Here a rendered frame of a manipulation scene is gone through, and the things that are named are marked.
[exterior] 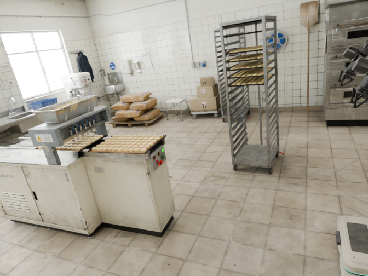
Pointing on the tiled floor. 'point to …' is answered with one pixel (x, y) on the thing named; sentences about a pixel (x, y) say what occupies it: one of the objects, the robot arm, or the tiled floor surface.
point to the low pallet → (138, 121)
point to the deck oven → (351, 18)
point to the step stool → (177, 106)
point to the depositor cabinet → (49, 194)
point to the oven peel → (306, 14)
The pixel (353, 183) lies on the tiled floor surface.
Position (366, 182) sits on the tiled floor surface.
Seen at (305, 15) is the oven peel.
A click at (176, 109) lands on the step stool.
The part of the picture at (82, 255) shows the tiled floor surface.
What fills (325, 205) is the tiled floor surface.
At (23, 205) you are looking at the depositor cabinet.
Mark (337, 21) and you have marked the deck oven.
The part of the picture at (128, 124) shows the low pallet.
